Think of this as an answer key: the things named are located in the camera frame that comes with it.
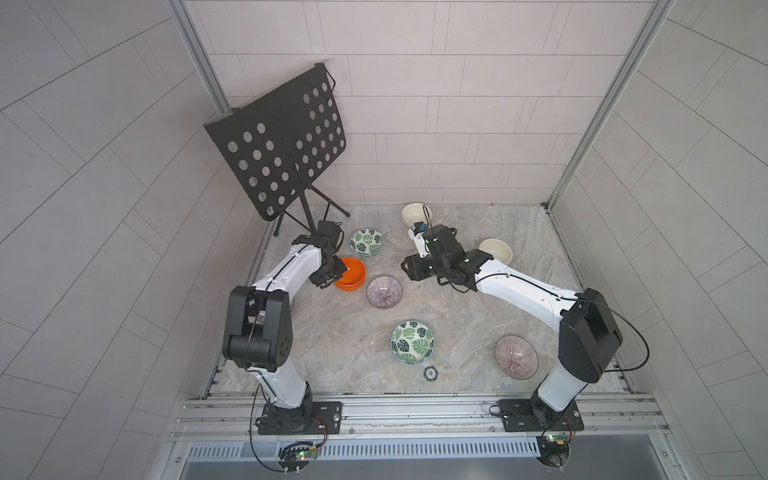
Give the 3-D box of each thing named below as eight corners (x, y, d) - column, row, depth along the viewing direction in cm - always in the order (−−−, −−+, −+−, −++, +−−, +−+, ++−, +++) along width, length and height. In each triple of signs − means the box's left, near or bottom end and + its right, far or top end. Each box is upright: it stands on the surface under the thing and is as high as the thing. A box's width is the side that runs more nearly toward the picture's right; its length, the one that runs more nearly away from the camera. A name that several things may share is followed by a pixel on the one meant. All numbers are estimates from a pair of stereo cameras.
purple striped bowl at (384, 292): (366, 309, 91) (365, 302, 88) (368, 283, 97) (367, 275, 94) (402, 309, 91) (402, 302, 88) (402, 283, 97) (402, 275, 94)
